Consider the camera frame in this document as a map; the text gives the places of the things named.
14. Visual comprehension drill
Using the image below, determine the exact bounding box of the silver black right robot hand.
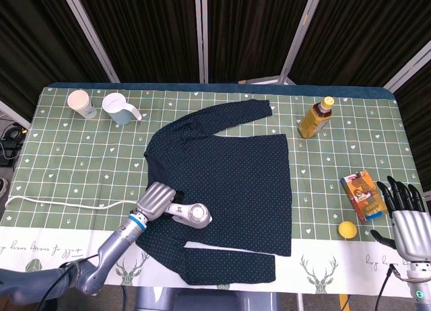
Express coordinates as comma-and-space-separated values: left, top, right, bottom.
370, 175, 431, 262

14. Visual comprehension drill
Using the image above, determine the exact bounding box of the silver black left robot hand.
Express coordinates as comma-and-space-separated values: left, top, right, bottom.
135, 182, 185, 223

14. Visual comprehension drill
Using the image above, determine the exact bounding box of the white handheld garment steamer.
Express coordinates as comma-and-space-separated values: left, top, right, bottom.
164, 200, 213, 230

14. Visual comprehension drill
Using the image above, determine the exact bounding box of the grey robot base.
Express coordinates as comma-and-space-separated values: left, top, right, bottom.
134, 286, 280, 311

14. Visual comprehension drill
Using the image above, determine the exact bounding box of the dark navy dotted shirt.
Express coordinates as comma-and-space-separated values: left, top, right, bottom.
134, 99, 292, 287

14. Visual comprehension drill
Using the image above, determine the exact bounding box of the orange snack box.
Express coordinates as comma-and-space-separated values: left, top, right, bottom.
339, 170, 387, 223

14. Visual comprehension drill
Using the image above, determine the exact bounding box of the yellow ball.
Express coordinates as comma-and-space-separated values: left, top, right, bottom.
338, 221, 358, 240

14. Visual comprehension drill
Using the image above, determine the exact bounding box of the green checkered tablecloth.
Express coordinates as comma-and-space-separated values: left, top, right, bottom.
0, 85, 431, 295

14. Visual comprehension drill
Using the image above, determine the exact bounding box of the yellow tea bottle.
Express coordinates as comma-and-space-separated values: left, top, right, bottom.
297, 96, 335, 139

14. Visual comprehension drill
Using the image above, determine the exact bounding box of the black cable with plug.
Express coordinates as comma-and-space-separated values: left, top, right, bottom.
375, 266, 410, 311

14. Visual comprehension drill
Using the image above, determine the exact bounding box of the white power cord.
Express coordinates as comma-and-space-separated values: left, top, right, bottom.
5, 195, 141, 213

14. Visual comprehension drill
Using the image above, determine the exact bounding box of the light blue pitcher white handle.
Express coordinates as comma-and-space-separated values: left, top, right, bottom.
102, 92, 143, 126

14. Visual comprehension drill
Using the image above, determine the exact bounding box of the black equipment with cables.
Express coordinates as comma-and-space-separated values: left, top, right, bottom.
0, 122, 26, 167

